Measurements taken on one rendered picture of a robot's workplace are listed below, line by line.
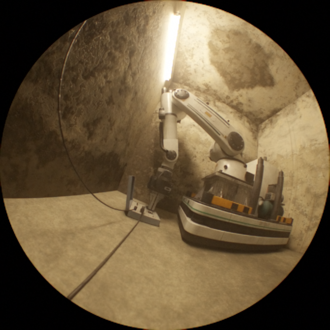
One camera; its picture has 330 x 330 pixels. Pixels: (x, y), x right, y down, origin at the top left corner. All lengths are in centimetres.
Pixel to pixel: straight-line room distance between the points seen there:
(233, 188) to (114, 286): 106
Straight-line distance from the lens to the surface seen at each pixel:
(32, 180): 66
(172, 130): 121
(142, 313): 37
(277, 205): 125
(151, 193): 109
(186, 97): 133
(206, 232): 80
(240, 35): 219
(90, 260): 45
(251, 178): 141
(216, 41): 221
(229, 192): 108
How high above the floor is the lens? 33
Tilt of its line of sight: 11 degrees up
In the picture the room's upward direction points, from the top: 22 degrees clockwise
